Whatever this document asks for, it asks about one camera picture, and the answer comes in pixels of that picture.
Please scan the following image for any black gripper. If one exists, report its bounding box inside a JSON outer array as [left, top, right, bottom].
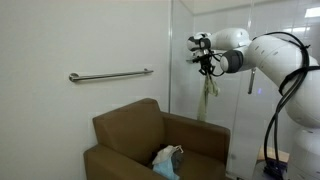
[[198, 61, 215, 77]]

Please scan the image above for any white terry towel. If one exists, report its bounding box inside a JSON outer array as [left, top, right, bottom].
[[196, 73, 221, 122]]

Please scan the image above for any brown armchair couch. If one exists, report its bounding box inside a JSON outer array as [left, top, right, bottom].
[[83, 97, 232, 180]]

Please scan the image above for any wooden stool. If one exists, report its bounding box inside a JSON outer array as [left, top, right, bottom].
[[256, 145, 291, 165]]

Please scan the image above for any purple box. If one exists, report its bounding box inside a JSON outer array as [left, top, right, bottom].
[[262, 157, 289, 180]]

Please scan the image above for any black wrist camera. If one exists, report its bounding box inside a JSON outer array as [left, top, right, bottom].
[[185, 55, 210, 65]]

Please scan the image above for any glass shower enclosure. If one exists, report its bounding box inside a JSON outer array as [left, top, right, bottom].
[[168, 0, 320, 180]]

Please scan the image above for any metal shower door handle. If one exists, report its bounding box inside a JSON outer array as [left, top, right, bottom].
[[247, 67, 257, 95]]

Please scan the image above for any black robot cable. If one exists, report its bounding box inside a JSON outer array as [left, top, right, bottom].
[[206, 31, 320, 178]]

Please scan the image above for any white cloth with strings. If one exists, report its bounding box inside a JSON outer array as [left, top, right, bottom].
[[152, 144, 185, 167]]

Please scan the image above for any metal wall grab bar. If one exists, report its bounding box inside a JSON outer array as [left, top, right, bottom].
[[68, 68, 155, 84]]

